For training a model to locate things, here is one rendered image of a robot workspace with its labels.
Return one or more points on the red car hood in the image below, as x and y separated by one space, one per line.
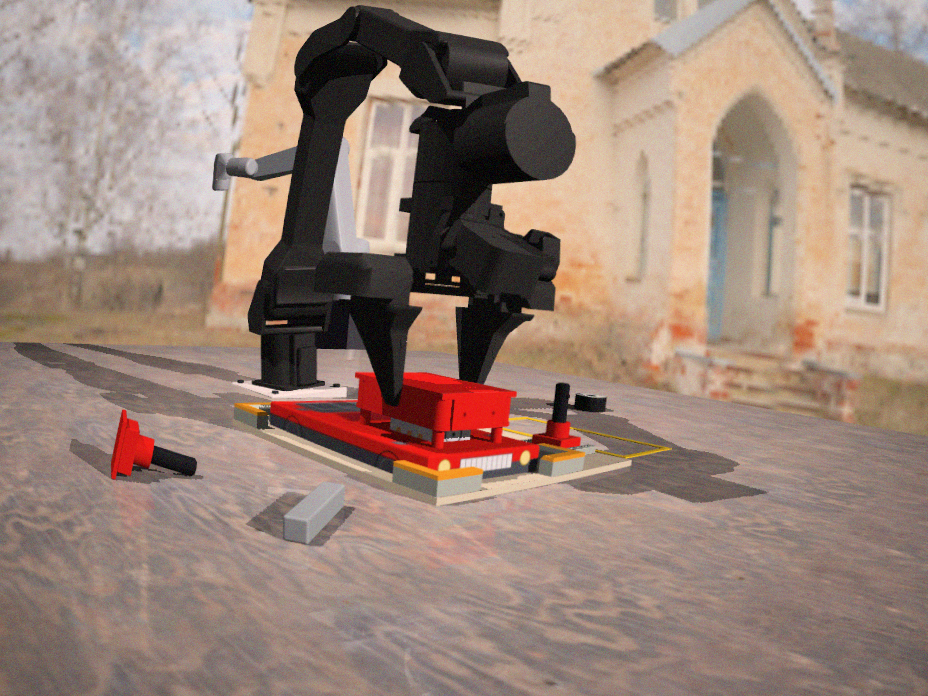
438 402

